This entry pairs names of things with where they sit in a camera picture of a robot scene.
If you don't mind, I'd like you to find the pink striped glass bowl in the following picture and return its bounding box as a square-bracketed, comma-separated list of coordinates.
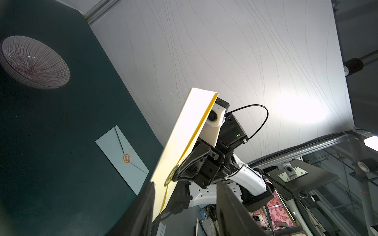
[1, 35, 70, 89]

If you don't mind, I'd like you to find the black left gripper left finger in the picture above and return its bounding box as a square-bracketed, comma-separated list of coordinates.
[106, 182, 156, 236]

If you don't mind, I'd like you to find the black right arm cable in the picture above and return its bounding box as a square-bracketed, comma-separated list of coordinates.
[225, 104, 270, 141]

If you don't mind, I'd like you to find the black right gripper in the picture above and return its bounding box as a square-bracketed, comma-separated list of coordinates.
[163, 113, 249, 214]

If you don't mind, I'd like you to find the cream yellow envelope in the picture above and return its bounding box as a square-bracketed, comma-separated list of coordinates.
[151, 88, 219, 220]

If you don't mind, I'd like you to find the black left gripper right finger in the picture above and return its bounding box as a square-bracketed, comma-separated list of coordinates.
[216, 183, 266, 236]

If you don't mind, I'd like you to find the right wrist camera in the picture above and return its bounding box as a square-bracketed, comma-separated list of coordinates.
[199, 98, 229, 147]

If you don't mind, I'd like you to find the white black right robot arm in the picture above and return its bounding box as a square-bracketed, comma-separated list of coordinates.
[163, 111, 274, 214]

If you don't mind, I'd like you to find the light teal envelope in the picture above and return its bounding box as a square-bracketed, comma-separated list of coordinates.
[95, 126, 149, 195]

